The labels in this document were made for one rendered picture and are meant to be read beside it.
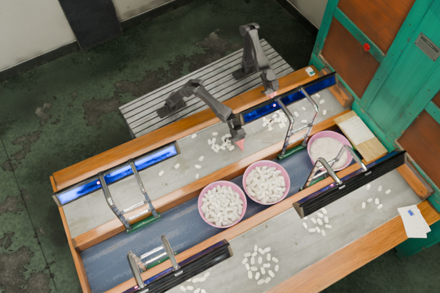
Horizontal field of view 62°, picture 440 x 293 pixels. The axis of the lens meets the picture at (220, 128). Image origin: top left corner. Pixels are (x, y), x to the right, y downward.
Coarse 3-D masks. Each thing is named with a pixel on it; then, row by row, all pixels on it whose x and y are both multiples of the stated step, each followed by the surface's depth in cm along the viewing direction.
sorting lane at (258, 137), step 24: (312, 96) 240; (288, 120) 230; (192, 144) 221; (216, 144) 221; (264, 144) 221; (168, 168) 213; (192, 168) 213; (216, 168) 213; (96, 192) 205; (120, 192) 205; (168, 192) 205; (72, 216) 198; (96, 216) 198
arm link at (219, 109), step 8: (192, 80) 208; (200, 80) 204; (184, 88) 206; (192, 88) 202; (200, 88) 203; (200, 96) 205; (208, 96) 205; (208, 104) 207; (216, 104) 206; (216, 112) 208; (224, 112) 207
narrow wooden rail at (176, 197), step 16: (320, 128) 224; (336, 128) 233; (240, 160) 213; (256, 160) 213; (208, 176) 208; (224, 176) 208; (176, 192) 202; (192, 192) 204; (144, 208) 198; (160, 208) 200; (112, 224) 193; (80, 240) 189; (96, 240) 193
